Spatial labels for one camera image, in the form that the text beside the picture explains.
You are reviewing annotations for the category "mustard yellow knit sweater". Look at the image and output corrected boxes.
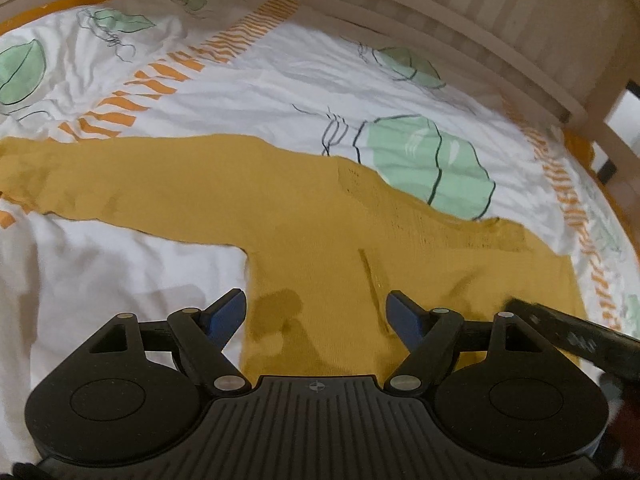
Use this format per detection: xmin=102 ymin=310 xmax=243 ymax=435
xmin=1 ymin=134 xmax=585 ymax=379

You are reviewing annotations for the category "light wooden bed frame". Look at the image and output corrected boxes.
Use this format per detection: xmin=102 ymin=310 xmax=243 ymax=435
xmin=0 ymin=0 xmax=640 ymax=241

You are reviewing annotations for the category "white leaf-print duvet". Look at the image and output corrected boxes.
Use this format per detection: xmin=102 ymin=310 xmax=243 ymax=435
xmin=1 ymin=0 xmax=639 ymax=467

